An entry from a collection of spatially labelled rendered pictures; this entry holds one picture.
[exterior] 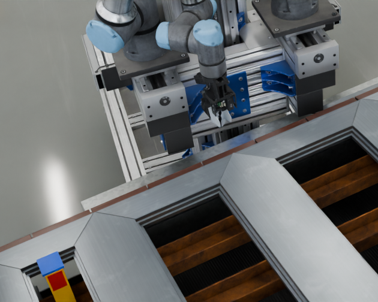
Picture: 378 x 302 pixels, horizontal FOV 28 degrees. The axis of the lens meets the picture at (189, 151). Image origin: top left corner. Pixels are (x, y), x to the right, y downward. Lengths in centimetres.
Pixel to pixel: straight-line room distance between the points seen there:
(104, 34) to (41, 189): 155
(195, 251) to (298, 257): 39
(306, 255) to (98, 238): 56
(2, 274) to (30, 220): 137
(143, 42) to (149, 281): 76
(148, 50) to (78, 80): 189
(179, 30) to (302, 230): 63
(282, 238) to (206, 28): 59
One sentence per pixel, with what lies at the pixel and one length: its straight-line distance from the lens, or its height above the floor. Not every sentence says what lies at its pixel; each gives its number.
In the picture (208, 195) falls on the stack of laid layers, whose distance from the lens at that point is 215.
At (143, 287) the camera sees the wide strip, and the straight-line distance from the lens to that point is 194.
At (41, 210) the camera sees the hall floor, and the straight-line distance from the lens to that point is 348.
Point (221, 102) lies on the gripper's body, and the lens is 215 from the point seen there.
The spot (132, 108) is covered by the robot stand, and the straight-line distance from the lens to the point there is 354.
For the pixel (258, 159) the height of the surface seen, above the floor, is 85.
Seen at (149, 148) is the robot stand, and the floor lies 21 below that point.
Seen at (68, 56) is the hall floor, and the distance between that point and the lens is 441.
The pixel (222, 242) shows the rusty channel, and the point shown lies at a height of 72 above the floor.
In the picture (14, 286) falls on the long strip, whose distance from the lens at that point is 205.
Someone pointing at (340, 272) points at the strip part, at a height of 85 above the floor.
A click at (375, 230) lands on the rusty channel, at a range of 223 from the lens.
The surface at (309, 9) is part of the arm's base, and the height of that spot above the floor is 106.
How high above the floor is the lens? 234
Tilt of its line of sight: 41 degrees down
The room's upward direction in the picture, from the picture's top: 11 degrees counter-clockwise
